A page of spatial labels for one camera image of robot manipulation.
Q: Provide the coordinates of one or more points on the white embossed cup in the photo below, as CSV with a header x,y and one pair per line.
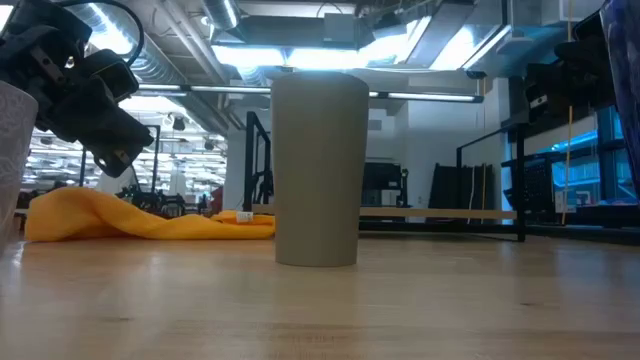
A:
x,y
12,150

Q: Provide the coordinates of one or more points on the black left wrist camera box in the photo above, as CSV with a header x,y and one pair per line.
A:
x,y
112,75

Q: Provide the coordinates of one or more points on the yellow microfibre cloth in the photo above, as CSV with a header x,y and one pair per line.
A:
x,y
100,215

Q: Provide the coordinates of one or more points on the long rig light bar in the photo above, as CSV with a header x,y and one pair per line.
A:
x,y
425,96

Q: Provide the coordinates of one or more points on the background robot rig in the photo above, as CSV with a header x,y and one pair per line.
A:
x,y
150,197

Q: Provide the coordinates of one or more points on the silver ceiling ventilation duct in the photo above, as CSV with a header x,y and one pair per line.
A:
x,y
220,12

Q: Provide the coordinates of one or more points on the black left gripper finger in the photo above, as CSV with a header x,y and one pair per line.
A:
x,y
112,127
116,161

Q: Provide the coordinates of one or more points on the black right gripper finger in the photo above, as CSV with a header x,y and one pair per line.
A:
x,y
545,92

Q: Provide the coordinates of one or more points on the light wooden shelf board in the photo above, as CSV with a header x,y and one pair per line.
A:
x,y
440,213

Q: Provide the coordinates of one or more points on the tall purple faceted plastic cup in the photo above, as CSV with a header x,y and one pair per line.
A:
x,y
627,85

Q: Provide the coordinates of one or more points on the tall beige tumbler cup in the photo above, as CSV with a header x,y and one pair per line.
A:
x,y
317,170

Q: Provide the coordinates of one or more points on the black metal shelf frame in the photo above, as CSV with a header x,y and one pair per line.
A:
x,y
520,185

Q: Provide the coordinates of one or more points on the black leaning panels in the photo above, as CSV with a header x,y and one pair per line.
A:
x,y
460,186

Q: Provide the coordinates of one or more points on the black perforated metal rack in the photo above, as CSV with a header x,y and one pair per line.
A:
x,y
537,190

